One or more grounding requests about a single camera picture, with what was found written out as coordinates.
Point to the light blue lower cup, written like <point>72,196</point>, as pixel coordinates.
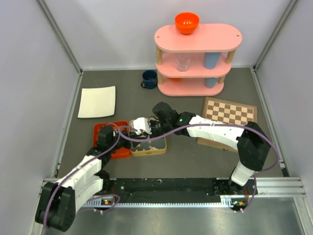
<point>211,82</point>

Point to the dark blue mug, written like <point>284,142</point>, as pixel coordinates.
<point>149,79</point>

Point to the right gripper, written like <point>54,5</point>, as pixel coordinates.
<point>151,124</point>

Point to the light blue cup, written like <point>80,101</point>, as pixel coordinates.
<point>211,82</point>
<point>211,59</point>

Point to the small orange bowl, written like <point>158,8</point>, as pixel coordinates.
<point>175,79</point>

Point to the grey cable duct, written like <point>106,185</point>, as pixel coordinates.
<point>218,202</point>

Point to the clear glass cup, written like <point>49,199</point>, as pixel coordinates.
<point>183,62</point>

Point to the gold metal tin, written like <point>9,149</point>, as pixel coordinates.
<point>150,147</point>

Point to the orange metal tin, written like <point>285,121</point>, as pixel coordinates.
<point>119,153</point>

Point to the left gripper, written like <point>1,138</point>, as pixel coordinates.
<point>130,143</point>

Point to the wooden chess board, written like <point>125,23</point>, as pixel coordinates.
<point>228,112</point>

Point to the pink three-tier shelf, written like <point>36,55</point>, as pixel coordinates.
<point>217,37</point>

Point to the orange plastic bowl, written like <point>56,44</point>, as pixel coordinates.
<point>187,22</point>

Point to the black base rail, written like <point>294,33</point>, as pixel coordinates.
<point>174,189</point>

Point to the white square plate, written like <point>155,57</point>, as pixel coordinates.
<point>97,102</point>

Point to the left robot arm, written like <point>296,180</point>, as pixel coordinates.
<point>60,201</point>

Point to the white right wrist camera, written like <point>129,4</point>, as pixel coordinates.
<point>141,125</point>

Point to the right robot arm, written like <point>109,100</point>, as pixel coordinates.
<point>249,140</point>

